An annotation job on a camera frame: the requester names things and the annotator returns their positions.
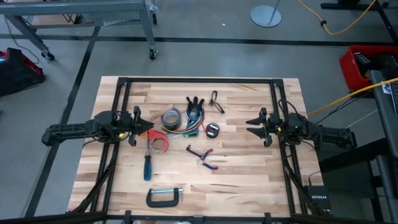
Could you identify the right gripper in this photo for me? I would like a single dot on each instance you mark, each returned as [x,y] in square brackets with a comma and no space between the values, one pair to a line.
[273,127]

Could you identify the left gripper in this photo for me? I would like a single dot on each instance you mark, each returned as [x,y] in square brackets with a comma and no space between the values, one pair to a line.
[132,124]

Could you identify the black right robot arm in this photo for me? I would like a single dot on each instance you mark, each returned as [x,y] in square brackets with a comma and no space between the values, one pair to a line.
[329,137]

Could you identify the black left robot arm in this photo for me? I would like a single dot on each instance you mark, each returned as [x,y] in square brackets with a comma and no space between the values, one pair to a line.
[77,129]

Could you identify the red tape dispenser with roll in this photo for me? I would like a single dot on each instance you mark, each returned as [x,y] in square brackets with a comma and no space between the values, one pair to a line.
[155,135]

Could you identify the wooden block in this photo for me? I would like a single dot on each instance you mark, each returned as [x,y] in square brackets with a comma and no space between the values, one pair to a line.
[157,114]

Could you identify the black C-clamp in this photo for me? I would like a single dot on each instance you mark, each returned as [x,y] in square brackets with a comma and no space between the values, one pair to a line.
[161,204]

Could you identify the red plastic bin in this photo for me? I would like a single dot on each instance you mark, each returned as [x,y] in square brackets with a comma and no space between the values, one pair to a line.
[349,71]

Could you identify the grey round stand base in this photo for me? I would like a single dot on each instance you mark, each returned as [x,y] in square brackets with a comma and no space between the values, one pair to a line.
[262,17]

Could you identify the black labelled box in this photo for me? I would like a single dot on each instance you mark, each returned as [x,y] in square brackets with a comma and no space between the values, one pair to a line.
[362,58]

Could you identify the grey desk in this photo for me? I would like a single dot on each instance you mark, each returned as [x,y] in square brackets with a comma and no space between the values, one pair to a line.
[385,124]

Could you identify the white paper sticker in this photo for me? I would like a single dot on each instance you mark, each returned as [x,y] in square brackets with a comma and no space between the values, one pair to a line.
[387,88]

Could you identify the black and red crate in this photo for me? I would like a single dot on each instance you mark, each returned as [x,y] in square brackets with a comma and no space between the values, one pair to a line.
[15,74]

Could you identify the black stand legs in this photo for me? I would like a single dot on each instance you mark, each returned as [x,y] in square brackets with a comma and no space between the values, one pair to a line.
[342,5]

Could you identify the grey duct tape roll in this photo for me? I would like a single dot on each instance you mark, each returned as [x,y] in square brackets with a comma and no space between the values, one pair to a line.
[164,124]

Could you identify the black Netgear network switch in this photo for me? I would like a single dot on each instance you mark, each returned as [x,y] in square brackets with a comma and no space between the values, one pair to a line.
[318,199]

